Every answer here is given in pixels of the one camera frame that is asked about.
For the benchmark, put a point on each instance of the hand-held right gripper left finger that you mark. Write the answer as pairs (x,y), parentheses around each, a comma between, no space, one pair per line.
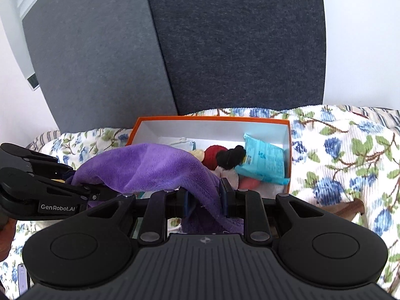
(187,206)

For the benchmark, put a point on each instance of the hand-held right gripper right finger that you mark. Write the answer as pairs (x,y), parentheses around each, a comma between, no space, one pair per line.
(224,197)

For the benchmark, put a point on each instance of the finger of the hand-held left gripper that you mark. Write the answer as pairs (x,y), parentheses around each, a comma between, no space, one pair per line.
(34,161)
(93,193)

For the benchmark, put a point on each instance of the white plush toy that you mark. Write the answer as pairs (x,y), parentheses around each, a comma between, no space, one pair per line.
(231,178)

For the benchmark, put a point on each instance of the black hair scrunchie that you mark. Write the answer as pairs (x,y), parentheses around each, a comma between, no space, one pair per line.
(229,157)

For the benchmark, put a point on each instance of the red fuzzy plush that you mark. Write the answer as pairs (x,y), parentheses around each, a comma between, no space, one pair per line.
(212,156)

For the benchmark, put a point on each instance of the teal wet wipes packet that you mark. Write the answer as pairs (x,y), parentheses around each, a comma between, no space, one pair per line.
(262,159)

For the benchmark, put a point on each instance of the purple fleece cloth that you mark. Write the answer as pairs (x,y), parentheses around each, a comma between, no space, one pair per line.
(150,165)

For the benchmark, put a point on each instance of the orange cardboard box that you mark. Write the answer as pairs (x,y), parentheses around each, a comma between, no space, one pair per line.
(218,129)

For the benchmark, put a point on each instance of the smartphone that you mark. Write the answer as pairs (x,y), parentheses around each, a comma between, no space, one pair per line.
(23,279)

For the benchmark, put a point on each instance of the light grey padded panel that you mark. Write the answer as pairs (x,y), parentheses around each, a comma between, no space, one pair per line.
(93,53)

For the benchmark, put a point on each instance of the floral knit blanket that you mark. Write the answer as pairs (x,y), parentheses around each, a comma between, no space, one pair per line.
(343,162)

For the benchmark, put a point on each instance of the olive pouch with red stripe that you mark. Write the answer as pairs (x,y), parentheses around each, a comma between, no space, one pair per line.
(350,209)

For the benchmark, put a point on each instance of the white wall device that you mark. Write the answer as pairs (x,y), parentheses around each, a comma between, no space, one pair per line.
(32,82)

